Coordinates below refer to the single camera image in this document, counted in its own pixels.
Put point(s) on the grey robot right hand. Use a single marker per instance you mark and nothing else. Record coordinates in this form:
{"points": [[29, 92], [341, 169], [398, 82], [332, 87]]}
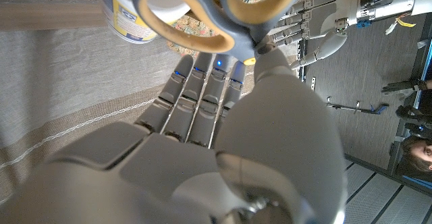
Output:
{"points": [[168, 170]]}

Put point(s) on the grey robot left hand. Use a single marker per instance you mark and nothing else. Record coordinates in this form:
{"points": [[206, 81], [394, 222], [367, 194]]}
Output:
{"points": [[330, 15]]}

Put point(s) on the grey scissors with tan grips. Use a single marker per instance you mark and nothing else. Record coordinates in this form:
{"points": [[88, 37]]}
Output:
{"points": [[243, 38]]}

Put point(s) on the black teleoperation glove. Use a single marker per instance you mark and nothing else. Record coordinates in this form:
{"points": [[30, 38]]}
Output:
{"points": [[401, 85], [410, 112]]}

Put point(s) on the dark grey door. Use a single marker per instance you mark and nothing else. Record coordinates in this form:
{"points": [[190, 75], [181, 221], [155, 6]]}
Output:
{"points": [[354, 133]]}

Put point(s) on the beige striped curtain backdrop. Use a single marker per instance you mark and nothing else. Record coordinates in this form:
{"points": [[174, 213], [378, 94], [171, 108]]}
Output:
{"points": [[67, 82]]}

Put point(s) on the floral patterned cloth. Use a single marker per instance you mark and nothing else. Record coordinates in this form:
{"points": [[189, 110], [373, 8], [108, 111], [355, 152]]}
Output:
{"points": [[192, 26]]}

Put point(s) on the white yellow wipes canister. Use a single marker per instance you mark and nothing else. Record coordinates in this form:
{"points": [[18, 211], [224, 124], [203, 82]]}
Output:
{"points": [[121, 18]]}

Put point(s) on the person head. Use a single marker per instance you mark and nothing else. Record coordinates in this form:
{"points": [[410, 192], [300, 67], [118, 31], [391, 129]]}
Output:
{"points": [[420, 156]]}

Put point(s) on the perforated metal rail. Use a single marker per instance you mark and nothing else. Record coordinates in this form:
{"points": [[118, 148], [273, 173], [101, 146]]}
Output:
{"points": [[301, 55]]}

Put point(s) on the black wall hook rail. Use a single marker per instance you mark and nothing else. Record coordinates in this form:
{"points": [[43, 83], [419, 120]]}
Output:
{"points": [[354, 108]]}

